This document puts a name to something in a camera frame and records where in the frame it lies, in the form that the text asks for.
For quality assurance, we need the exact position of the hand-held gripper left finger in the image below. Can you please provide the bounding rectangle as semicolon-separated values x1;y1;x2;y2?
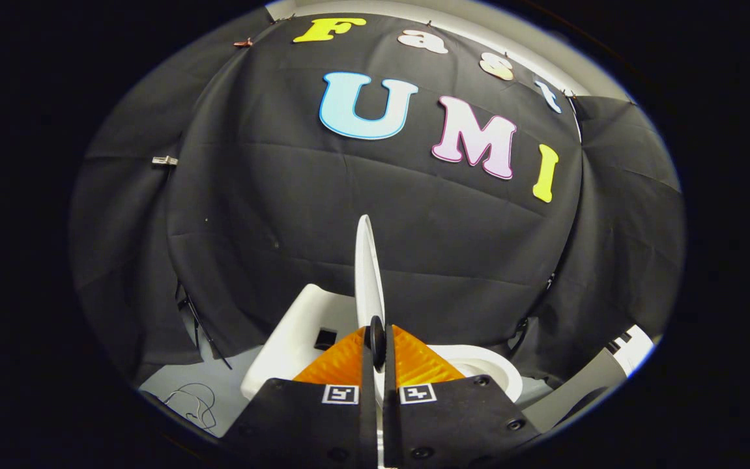
220;324;381;469

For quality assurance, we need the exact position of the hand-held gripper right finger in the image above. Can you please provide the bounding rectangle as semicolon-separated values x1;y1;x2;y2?
383;324;541;469

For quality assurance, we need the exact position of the white toilet lid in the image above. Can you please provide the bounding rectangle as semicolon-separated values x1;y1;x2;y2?
354;214;387;339

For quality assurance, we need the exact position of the white toilet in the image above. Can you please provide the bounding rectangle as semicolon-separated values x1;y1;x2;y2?
240;283;525;403

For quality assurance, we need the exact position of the black backdrop cloth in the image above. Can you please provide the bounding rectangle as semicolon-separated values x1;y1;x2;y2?
68;7;686;391

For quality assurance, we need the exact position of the grey white pole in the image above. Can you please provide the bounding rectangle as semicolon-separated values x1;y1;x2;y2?
519;324;656;432

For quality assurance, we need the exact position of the thin grey cable loop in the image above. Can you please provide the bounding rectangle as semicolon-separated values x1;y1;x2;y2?
163;382;218;431

